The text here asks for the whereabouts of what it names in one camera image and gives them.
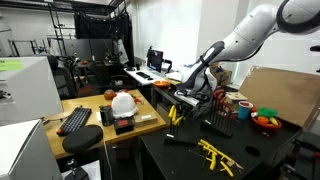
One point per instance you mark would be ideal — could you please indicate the tan small box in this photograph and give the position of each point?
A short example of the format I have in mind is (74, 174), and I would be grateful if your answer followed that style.
(146, 119)

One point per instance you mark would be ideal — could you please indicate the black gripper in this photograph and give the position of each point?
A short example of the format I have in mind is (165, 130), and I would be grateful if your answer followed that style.
(191, 100)

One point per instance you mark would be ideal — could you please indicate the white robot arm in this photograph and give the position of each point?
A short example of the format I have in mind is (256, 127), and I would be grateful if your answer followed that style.
(291, 16)

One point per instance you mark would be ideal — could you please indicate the orange ball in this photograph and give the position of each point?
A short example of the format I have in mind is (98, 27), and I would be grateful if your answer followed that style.
(109, 94)

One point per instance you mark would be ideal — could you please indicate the blue cup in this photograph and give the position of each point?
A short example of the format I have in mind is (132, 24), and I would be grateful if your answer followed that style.
(244, 109)

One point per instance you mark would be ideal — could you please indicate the white plastic bag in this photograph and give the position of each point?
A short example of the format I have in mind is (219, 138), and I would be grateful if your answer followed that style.
(123, 105)

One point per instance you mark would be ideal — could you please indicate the black round cushion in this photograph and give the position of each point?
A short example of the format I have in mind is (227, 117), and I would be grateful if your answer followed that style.
(82, 139)

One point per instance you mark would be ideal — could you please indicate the black office chair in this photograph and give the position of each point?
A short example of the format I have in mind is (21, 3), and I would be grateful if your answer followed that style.
(106, 80)

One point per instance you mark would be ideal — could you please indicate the cardboard sheet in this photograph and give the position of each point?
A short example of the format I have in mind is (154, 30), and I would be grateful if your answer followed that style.
(294, 95)

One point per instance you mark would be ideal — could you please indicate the computer monitor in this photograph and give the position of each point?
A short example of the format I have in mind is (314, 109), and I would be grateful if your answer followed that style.
(28, 90)

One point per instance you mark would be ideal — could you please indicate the red bowl with toys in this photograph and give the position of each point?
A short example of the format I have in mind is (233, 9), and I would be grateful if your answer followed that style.
(265, 118)

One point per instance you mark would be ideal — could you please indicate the black keyboard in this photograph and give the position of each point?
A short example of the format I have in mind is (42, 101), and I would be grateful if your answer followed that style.
(75, 120)

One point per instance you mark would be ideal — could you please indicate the orange bowl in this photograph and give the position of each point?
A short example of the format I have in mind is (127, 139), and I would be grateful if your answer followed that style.
(161, 83)

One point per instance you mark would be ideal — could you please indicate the black yellow-key stand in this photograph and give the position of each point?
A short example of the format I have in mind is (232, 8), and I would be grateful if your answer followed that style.
(174, 138)

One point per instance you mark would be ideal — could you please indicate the black cylinder speaker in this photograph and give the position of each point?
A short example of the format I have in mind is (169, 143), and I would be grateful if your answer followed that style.
(106, 115)

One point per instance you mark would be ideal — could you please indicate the black box red label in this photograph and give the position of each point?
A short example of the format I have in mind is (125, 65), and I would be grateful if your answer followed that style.
(123, 125)

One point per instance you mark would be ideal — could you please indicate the wooden desk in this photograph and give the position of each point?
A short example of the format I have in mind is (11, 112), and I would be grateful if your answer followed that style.
(110, 136)

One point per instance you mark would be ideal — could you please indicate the laptop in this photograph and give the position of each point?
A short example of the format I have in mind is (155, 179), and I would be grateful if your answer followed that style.
(153, 60)

